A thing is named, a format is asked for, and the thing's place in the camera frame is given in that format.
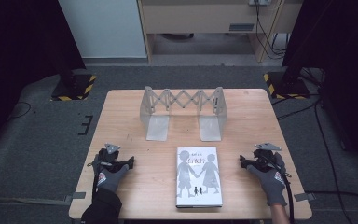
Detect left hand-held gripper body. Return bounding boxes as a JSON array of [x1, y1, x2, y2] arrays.
[[90, 143, 123, 175]]

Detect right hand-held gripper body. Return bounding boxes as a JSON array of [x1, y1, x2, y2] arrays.
[[252, 142, 287, 175]]

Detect grey extendable metal book rack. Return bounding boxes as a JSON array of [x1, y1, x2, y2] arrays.
[[139, 86, 228, 143]]

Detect white grey hardcover book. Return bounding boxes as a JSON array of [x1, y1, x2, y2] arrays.
[[175, 146, 224, 209]]

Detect person's left hand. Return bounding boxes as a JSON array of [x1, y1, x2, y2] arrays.
[[94, 163, 131, 193]]

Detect person's right hand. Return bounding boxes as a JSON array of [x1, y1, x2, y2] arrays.
[[246, 164, 289, 207]]

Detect grey tape strip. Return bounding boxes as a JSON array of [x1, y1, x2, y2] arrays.
[[63, 191, 88, 205], [293, 191, 317, 203]]

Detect black stand base yellow stripes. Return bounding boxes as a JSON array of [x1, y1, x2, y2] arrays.
[[49, 73, 98, 103], [262, 71, 311, 101]]

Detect white cabinet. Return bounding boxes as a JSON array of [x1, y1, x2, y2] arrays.
[[57, 0, 148, 60]]

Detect black curtain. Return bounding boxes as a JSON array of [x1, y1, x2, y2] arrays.
[[281, 0, 358, 171]]

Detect beige wooden desk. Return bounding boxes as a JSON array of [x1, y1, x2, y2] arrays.
[[136, 0, 304, 65]]

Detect white power strip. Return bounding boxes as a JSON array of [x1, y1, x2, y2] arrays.
[[248, 0, 273, 7]]

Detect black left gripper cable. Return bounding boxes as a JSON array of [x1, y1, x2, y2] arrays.
[[87, 161, 99, 203]]

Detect thin black floor cable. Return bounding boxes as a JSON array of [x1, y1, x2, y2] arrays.
[[7, 100, 33, 121]]

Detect black hanging cables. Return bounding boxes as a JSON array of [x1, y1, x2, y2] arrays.
[[254, 0, 289, 61]]

